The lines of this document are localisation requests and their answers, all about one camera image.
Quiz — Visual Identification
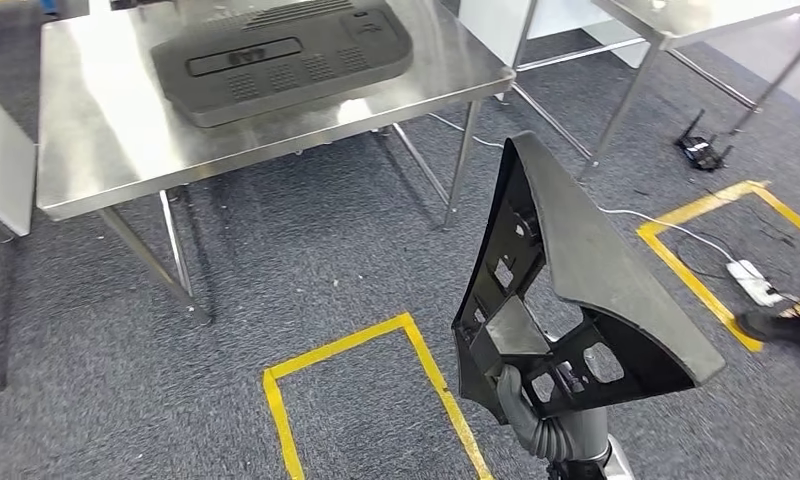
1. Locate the white power strip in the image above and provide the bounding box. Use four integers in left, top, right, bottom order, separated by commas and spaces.
726, 259, 786, 308

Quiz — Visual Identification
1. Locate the steel workbench table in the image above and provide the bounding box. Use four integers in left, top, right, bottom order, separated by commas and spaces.
35, 0, 517, 326

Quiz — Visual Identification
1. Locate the thin black cable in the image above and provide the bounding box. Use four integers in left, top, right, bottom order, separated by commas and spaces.
674, 228, 800, 303

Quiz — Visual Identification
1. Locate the steel side table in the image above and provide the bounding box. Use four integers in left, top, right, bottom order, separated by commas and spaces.
0, 79, 38, 293
509, 0, 800, 183

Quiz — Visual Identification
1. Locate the yellow floor tape square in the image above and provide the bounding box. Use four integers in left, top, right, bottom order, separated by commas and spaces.
262, 312, 495, 480
637, 180, 800, 354

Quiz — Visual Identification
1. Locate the black plastic plate bracket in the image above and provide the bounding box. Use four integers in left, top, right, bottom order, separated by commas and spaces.
451, 131, 727, 425

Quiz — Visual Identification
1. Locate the person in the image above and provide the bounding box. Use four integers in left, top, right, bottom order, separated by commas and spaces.
734, 309, 800, 452

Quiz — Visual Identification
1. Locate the white power cable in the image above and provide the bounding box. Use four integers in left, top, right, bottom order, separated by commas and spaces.
426, 112, 739, 266

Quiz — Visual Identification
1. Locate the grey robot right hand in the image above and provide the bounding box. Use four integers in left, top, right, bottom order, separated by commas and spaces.
495, 360, 611, 460

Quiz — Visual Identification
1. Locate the white board panel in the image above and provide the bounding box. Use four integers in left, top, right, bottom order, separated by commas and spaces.
458, 0, 650, 71

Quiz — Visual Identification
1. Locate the black antenna router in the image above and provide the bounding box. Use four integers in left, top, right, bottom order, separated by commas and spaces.
674, 109, 734, 172

